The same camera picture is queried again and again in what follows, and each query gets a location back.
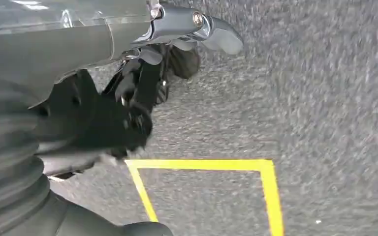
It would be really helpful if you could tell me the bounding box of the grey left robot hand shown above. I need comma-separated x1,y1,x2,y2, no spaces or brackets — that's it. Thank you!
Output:
0,0,244,236

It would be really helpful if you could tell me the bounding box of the yellow floor tape square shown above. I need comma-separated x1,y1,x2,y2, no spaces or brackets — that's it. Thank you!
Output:
124,158,285,236

